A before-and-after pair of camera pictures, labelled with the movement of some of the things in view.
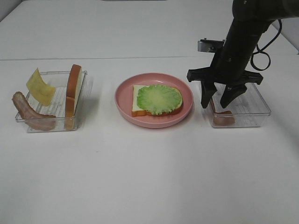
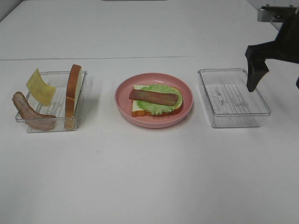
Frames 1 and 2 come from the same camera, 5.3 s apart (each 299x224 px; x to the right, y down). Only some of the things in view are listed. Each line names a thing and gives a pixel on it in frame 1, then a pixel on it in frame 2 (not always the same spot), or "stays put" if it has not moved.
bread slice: [138, 111] stays put
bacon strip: [31, 116] stays put
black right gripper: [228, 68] -> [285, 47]
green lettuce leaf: [159, 99] stays put
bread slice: [72, 87] stays put
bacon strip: [223, 118] -> [156, 97]
